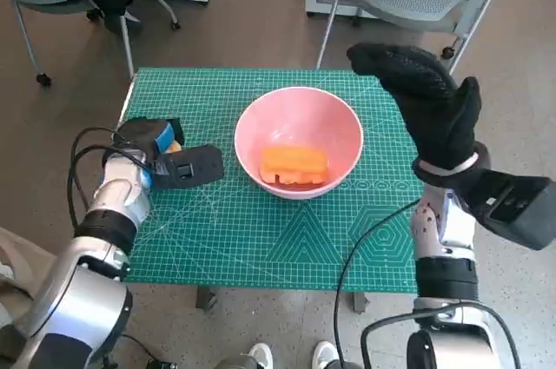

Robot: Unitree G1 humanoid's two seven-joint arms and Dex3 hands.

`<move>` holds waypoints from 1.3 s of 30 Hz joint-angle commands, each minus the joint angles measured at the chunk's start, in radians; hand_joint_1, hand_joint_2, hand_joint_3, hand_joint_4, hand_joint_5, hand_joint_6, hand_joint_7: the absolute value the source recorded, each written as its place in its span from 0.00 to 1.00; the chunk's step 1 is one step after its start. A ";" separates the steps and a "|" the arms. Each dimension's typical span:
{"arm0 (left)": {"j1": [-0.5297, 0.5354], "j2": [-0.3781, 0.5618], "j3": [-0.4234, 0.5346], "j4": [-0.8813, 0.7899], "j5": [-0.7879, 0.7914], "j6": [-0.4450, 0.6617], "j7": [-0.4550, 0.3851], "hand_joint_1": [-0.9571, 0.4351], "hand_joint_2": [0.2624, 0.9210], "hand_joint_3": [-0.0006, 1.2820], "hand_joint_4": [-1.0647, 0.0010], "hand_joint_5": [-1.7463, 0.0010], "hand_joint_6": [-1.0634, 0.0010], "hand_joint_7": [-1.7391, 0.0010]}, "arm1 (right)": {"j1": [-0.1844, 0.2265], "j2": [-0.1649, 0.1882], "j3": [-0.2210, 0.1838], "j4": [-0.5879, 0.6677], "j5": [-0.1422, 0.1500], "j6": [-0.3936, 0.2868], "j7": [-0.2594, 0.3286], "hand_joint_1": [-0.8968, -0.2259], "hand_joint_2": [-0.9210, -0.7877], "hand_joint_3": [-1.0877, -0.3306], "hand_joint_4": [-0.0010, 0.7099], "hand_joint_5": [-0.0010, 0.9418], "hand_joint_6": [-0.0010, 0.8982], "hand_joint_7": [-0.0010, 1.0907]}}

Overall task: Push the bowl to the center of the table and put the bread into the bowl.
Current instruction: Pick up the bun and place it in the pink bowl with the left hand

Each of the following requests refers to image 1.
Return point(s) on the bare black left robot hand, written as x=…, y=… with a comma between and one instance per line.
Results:
x=143, y=134

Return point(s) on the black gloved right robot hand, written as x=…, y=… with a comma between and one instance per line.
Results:
x=443, y=121

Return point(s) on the round toy bread bun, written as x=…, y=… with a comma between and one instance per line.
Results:
x=174, y=147

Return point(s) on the pink bowl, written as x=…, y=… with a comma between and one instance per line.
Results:
x=299, y=117

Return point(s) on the rectangular toy toast bread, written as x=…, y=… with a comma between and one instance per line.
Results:
x=291, y=160

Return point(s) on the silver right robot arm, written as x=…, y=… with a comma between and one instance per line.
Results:
x=438, y=234

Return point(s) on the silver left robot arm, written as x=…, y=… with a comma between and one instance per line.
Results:
x=117, y=195

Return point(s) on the green cutting mat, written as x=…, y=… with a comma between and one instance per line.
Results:
x=243, y=239

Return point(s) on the person's leg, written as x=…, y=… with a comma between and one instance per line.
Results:
x=17, y=256

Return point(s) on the white shoe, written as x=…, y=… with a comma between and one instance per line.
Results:
x=324, y=356
x=261, y=357

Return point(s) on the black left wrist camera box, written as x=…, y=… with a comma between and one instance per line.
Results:
x=195, y=167

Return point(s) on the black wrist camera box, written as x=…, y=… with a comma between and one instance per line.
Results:
x=517, y=208
x=195, y=167

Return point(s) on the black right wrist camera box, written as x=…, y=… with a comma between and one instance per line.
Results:
x=517, y=208

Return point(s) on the grey table leg bracket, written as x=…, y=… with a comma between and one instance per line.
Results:
x=360, y=301
x=206, y=298

